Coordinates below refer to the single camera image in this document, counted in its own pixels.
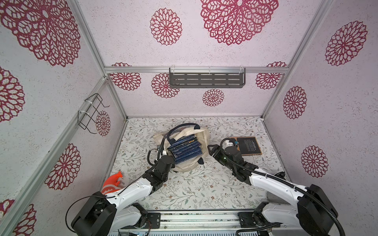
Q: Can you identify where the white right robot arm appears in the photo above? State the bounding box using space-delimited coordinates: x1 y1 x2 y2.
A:
207 145 345 236

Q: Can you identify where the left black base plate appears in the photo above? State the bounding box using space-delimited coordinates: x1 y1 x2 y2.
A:
129 212 161 229

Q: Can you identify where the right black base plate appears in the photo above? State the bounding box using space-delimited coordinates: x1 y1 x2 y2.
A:
237 211 268 228

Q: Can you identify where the cream canvas tote bag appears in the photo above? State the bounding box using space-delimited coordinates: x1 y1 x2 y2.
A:
154 123 210 173

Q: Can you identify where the red plastic object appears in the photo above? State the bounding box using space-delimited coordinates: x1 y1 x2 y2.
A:
101 171 123 195

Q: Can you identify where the grey slotted wall shelf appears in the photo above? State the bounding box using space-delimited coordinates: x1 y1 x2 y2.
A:
168 67 246 89

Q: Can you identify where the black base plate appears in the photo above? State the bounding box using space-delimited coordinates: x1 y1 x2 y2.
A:
237 211 268 228
129 212 161 229

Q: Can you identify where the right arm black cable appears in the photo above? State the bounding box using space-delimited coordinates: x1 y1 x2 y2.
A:
220 137 346 236

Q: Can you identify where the aluminium front rail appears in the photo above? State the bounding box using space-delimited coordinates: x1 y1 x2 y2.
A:
107 210 266 236

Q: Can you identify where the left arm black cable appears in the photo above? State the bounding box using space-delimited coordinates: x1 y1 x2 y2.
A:
147 137 166 167

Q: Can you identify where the black wire wall rack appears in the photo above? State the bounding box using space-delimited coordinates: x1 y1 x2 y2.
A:
77 93 109 135

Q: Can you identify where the stack of blue books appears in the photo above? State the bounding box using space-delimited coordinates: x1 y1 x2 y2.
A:
168 134 203 164

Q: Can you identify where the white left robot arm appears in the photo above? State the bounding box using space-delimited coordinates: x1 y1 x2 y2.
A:
69 155 175 236

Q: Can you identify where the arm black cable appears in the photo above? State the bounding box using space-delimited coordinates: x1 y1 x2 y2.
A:
147 137 166 167
220 137 346 236

